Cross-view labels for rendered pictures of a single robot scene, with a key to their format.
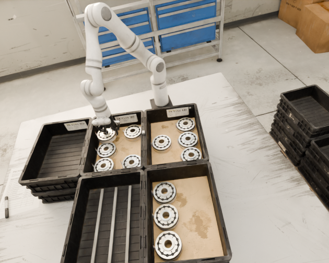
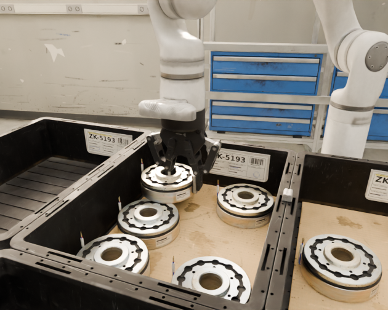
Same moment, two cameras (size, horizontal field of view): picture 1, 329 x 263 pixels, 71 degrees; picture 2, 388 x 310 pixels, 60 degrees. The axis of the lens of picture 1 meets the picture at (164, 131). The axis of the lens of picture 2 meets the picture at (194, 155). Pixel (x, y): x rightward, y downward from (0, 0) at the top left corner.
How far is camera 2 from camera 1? 73 cm
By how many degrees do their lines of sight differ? 25
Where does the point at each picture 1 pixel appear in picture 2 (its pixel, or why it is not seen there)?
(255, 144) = not seen: outside the picture
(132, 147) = (227, 243)
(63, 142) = (63, 173)
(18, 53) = (106, 89)
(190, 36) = (386, 124)
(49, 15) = not seen: hidden behind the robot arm
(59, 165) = (10, 213)
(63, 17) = not seen: hidden behind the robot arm
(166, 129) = (356, 230)
